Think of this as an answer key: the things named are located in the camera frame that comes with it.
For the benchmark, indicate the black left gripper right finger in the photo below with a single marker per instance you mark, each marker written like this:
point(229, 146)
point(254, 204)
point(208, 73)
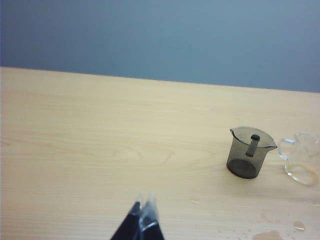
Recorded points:
point(151, 227)

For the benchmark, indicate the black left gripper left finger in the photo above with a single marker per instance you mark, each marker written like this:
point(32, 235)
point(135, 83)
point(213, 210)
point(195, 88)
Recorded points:
point(128, 225)

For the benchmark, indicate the smoky grey measuring cup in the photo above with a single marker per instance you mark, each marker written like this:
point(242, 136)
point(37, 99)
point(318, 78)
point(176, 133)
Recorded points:
point(242, 160)

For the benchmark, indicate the clear glass measuring cup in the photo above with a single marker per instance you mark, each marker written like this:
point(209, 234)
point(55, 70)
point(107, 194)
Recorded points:
point(300, 172)

